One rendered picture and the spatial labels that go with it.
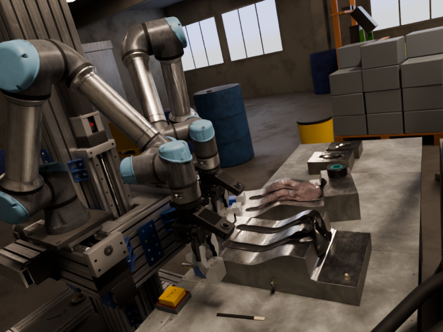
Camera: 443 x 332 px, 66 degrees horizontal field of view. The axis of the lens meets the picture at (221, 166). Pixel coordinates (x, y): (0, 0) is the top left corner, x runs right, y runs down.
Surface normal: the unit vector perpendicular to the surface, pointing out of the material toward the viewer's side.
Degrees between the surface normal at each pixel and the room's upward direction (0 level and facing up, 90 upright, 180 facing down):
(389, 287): 0
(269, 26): 90
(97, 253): 90
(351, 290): 90
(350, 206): 90
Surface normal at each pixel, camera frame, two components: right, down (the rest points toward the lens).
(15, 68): -0.22, 0.25
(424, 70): -0.59, 0.38
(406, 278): -0.22, -0.93
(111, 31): 0.79, 0.02
